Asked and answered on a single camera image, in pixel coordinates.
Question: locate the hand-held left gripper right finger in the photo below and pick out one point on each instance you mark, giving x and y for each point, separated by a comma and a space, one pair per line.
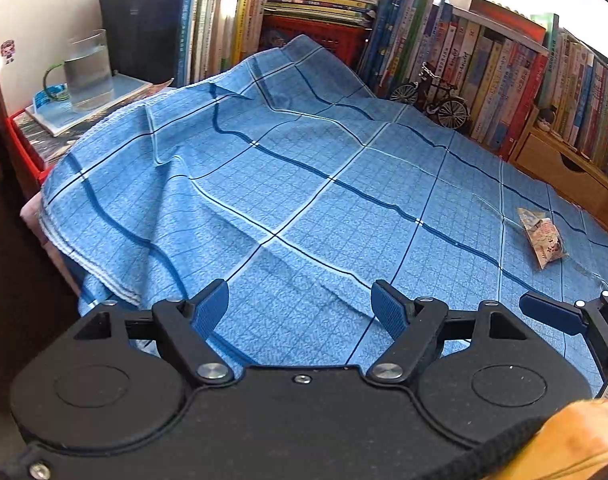
389, 307

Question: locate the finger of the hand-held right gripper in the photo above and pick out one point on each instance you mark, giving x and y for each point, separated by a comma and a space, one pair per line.
553, 312

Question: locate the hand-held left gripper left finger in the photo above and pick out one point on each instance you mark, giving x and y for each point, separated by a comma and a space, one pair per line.
209, 307

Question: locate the beige printed snack wrapper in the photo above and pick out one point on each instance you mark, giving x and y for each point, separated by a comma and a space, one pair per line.
543, 240

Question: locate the person's right forearm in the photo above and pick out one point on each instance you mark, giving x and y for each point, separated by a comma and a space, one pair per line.
583, 440

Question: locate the wooden drawer organizer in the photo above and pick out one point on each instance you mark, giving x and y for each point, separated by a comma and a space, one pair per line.
558, 175

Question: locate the blue checked cloth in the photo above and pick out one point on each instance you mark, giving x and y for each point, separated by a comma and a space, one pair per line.
284, 185

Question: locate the black model bicycle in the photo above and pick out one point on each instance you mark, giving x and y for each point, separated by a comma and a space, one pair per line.
451, 110

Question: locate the flat magazine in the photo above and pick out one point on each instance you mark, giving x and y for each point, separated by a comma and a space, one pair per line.
129, 91

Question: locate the red plastic tray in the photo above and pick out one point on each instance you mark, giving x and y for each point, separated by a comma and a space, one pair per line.
26, 157

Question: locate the glass of water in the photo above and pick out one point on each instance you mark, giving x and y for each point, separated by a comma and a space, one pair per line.
89, 75

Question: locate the red crate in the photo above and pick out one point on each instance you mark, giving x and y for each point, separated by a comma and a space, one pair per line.
309, 40

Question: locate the large black book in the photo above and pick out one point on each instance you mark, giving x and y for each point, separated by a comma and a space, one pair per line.
144, 25

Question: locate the small wall sticker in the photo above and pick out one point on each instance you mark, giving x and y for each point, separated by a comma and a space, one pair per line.
8, 50

